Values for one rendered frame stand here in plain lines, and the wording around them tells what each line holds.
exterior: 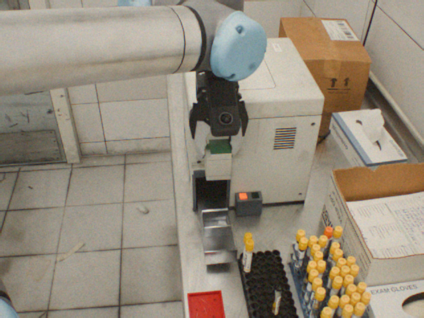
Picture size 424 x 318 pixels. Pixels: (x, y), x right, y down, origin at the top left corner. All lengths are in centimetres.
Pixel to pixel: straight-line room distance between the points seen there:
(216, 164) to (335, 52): 67
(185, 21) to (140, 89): 191
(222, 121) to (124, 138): 191
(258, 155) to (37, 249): 148
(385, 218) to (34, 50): 82
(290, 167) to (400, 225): 27
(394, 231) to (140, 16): 73
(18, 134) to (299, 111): 188
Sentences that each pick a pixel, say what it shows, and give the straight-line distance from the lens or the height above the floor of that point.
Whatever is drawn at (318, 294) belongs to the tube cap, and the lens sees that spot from 81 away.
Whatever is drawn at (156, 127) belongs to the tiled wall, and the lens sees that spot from 253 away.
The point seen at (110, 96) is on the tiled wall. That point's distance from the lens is 242.
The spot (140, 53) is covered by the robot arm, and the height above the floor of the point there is 145.
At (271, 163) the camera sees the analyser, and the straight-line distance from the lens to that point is 100.
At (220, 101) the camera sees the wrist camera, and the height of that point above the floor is 127.
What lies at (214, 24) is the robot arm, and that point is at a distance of 51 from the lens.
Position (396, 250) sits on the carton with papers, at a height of 94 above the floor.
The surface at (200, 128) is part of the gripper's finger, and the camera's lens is 79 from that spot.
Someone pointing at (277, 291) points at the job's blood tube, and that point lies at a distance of 82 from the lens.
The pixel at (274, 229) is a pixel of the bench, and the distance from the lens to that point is 104.
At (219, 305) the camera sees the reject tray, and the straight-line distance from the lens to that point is 91.
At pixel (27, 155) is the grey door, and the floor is 8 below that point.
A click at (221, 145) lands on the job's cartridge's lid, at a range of 82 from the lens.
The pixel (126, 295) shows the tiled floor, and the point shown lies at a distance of 199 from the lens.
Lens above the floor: 165
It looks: 40 degrees down
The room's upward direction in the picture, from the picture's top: straight up
